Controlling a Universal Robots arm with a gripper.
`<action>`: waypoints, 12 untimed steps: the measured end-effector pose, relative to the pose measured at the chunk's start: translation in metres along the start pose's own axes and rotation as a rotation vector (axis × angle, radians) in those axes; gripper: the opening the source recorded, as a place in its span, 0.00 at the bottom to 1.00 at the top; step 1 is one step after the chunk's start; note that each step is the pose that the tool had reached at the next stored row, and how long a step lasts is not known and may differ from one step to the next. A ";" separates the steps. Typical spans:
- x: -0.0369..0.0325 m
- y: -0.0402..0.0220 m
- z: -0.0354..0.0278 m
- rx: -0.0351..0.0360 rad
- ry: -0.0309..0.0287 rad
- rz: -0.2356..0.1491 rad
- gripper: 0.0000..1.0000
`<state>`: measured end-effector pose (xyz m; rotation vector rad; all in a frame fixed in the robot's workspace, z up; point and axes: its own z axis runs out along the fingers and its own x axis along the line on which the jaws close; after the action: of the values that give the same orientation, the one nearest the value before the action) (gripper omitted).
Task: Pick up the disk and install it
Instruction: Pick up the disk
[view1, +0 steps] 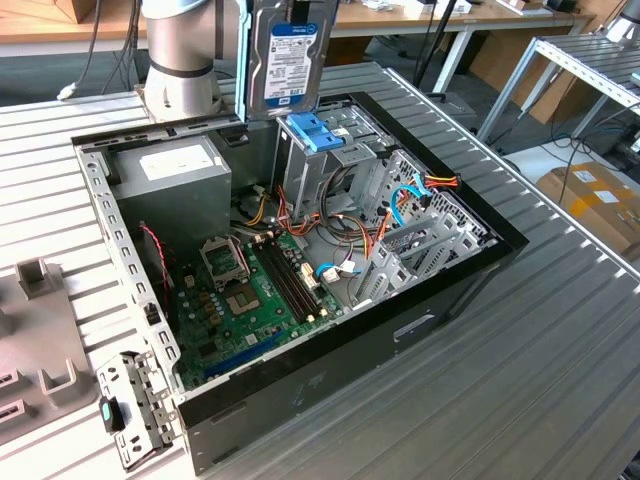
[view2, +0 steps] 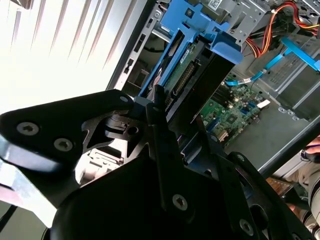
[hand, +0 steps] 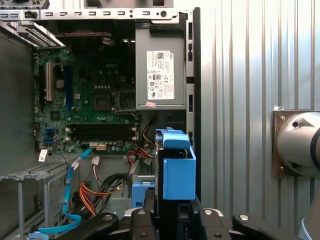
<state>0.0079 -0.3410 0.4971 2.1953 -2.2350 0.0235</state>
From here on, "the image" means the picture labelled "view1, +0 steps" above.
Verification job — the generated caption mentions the metal disk bay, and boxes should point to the metal disk bay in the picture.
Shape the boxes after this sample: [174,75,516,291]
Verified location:
[349,147,501,311]

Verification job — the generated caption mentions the green motherboard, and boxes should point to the green motherboard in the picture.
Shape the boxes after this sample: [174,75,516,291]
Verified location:
[167,229,346,391]

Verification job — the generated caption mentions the plain brown cardboard box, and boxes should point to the plain brown cardboard box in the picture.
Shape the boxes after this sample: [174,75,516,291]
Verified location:
[324,37,372,67]

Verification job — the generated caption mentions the blue data wire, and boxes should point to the blue data wire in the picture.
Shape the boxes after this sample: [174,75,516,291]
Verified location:
[388,177,432,232]

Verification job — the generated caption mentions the black tripod stand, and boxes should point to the black tripod stand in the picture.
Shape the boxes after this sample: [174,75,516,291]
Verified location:
[413,0,460,99]

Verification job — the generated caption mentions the grey parts rack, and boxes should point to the grey parts rack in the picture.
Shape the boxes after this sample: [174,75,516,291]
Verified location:
[0,257,100,444]

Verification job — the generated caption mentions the black latch with teal button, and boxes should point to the black latch with teal button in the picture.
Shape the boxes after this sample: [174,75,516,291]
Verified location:
[98,395,127,434]

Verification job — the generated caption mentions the orange red yellow power wire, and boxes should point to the orange red yellow power wire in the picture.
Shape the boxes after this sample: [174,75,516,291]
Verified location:
[362,171,461,261]

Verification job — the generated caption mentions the metal drive cage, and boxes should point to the metal drive cage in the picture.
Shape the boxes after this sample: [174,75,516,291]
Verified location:
[272,102,396,226]

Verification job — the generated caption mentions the blue wire with white label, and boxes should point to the blue wire with white label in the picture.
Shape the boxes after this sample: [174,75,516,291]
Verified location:
[313,262,342,285]

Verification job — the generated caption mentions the aluminium slat shelf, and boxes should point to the aluminium slat shelf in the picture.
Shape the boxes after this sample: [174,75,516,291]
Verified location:
[477,33,640,146]

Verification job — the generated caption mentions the brown cardboard sheet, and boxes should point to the brown cardboard sheet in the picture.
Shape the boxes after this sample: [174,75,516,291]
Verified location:
[469,29,601,126]

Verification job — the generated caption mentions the cardboard box with white labels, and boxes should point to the cardboard box with white labels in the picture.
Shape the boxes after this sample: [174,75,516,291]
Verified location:
[534,159,640,261]

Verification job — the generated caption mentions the metal socket cover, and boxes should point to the metal socket cover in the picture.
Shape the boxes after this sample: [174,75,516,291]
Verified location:
[198,235,251,291]

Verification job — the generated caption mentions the yellow and black wires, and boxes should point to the yellow and black wires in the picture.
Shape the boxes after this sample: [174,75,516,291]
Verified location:
[233,183,275,227]

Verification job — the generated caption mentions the red black twisted fan wire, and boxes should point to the red black twisted fan wire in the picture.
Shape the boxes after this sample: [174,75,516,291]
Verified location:
[139,223,171,306]

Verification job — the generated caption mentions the black RAM slot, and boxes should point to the black RAM slot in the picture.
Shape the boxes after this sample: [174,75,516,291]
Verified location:
[261,240,313,324]
[273,236,325,319]
[267,238,319,321]
[255,242,307,326]

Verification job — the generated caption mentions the blue expansion slot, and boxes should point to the blue expansion slot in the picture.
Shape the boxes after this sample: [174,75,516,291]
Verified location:
[203,328,287,380]

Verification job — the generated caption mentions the grey power supply unit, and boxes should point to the grey power supply unit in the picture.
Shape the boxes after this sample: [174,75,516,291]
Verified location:
[107,134,234,261]

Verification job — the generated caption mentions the hard disk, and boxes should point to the hard disk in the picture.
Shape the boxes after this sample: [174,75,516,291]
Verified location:
[234,0,341,125]

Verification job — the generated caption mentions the thin metal locking lever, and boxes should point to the thin metal locking lever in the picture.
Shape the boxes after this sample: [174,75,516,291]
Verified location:
[234,238,251,279]

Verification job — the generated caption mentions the black open PC case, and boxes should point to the black open PC case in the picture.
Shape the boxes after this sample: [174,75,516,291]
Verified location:
[69,91,530,476]

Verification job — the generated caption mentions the black case fan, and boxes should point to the black case fan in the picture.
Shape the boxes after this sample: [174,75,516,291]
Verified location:
[135,222,174,326]

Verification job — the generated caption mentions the blue plastic drive latch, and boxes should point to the blue plastic drive latch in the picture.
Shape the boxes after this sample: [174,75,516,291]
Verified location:
[288,113,347,154]

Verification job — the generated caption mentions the thick black cable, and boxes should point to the thick black cable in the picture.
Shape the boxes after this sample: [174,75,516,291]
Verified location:
[319,164,364,236]

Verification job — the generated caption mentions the wooden desk with white frame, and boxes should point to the wooden desk with white frame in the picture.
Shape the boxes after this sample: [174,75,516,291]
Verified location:
[0,0,599,96]

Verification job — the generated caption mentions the red and orange wires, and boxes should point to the red and orange wires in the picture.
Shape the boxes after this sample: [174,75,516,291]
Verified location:
[276,183,324,240]

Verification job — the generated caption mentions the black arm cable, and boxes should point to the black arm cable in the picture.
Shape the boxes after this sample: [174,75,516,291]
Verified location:
[55,0,144,101]

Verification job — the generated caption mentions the metal card retention bracket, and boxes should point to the metal card retention bracket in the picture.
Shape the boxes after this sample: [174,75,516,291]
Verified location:
[94,349,182,474]

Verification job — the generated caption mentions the small brown box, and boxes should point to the small brown box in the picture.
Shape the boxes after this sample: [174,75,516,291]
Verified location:
[49,0,104,25]

